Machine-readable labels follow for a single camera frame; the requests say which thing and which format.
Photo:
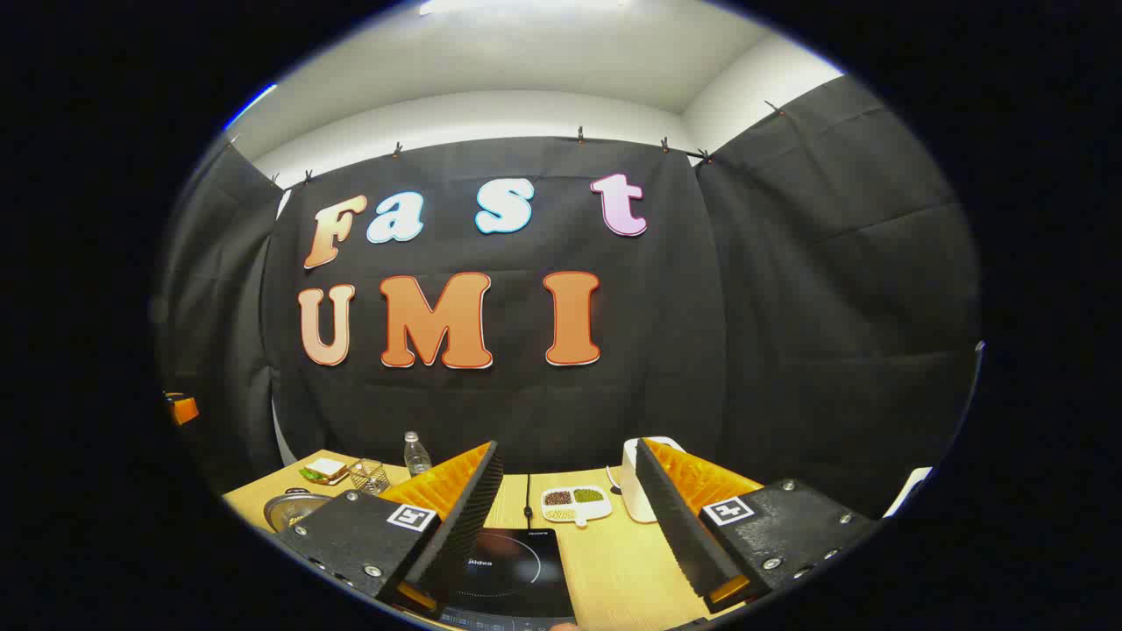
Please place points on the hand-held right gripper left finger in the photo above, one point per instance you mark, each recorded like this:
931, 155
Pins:
465, 535

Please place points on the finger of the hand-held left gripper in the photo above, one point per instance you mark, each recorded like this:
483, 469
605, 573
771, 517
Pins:
184, 410

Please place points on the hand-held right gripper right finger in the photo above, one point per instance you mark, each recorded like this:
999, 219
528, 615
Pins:
675, 526

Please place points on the black induction cooktop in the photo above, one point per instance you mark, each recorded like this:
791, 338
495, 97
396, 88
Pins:
517, 578

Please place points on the white toaster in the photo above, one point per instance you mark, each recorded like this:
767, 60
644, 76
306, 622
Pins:
633, 491

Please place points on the clear plastic water bottle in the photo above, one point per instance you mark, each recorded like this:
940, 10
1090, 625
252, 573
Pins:
415, 456

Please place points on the white divided dish of beans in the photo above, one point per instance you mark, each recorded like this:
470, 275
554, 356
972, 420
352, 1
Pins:
574, 506

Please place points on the sandwich on white plate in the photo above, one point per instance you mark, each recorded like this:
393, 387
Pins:
324, 469

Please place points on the black backdrop cloth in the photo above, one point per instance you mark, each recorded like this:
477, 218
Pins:
701, 350

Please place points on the white panel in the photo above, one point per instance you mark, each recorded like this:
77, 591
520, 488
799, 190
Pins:
912, 486

